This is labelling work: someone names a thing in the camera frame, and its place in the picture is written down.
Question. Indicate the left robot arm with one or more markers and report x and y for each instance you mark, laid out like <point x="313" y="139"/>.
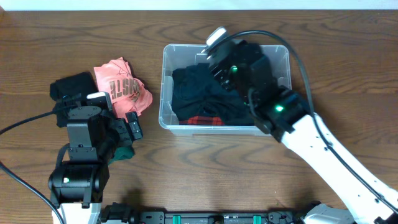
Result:
<point x="82" y="168"/>

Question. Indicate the pink printed t-shirt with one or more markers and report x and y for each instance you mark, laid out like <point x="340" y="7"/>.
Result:
<point x="127" y="93"/>

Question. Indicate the black garment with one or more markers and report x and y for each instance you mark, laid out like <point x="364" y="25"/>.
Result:
<point x="69" y="93"/>
<point x="196" y="93"/>

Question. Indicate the red navy plaid shirt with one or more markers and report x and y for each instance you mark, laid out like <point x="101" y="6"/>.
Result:
<point x="203" y="121"/>

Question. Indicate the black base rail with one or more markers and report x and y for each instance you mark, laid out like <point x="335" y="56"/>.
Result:
<point x="202" y="217"/>

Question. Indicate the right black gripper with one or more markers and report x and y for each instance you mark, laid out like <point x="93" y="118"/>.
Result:
<point x="227" y="73"/>

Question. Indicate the dark green garment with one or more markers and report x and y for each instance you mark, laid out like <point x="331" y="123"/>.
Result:
<point x="122" y="153"/>

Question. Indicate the clear plastic storage bin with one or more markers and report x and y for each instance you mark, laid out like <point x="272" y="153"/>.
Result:
<point x="182" y="55"/>

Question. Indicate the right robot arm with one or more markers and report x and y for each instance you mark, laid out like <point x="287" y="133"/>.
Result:
<point x="292" y="121"/>

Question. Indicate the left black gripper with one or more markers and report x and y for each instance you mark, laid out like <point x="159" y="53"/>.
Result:
<point x="125" y="129"/>

